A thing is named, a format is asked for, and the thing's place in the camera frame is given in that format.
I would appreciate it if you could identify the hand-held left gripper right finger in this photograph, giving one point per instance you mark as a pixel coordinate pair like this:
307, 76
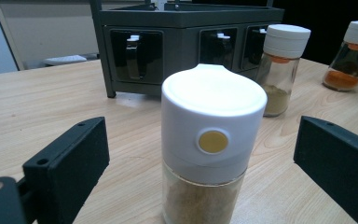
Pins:
341, 161

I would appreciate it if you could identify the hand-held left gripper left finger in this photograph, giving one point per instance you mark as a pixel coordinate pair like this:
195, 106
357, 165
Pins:
68, 168

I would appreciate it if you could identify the glass spice jar olive powder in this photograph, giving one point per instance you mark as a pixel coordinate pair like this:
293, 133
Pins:
284, 40

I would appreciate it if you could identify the dark grey spice rack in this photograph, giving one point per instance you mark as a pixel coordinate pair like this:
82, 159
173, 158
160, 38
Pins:
180, 18

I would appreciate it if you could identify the white keyboard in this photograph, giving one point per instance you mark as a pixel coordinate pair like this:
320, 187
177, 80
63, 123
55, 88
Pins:
63, 59

